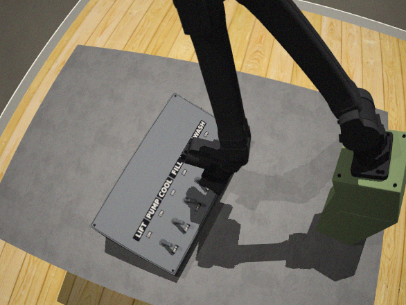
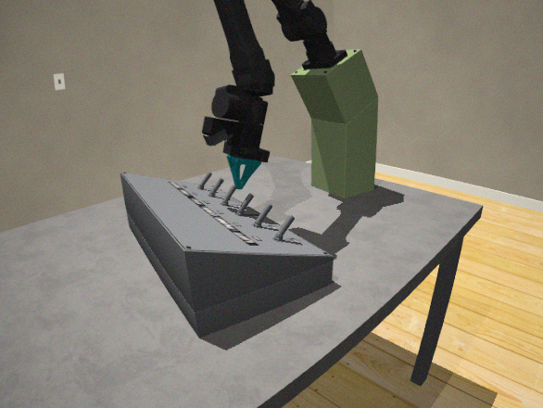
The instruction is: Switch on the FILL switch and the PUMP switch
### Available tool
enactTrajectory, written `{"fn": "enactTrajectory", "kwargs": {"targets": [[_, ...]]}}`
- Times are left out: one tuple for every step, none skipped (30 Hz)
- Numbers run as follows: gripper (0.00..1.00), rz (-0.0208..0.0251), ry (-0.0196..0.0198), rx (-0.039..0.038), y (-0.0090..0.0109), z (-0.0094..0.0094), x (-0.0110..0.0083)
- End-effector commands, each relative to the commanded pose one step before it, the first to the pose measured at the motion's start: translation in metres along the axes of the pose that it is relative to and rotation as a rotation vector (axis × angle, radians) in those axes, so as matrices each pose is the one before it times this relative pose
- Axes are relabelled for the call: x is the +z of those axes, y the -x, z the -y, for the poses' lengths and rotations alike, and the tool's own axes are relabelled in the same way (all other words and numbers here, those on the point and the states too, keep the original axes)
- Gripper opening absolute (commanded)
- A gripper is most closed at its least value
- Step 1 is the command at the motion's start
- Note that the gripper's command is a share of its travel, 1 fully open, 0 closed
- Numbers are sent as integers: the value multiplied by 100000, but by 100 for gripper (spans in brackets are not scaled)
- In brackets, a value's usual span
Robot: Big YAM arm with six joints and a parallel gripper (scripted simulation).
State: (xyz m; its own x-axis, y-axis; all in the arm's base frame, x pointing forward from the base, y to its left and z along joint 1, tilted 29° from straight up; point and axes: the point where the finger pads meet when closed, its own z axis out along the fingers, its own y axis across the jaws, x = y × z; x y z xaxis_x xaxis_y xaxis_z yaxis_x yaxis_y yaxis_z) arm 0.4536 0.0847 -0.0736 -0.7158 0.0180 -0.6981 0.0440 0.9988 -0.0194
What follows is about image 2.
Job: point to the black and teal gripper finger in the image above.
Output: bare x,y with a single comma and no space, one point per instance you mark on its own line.
229,158
254,164

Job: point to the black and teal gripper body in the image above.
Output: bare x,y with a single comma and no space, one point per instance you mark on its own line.
252,153

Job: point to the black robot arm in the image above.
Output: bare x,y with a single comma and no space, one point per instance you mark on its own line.
231,102

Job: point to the grey switch console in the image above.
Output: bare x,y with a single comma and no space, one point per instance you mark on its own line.
221,261

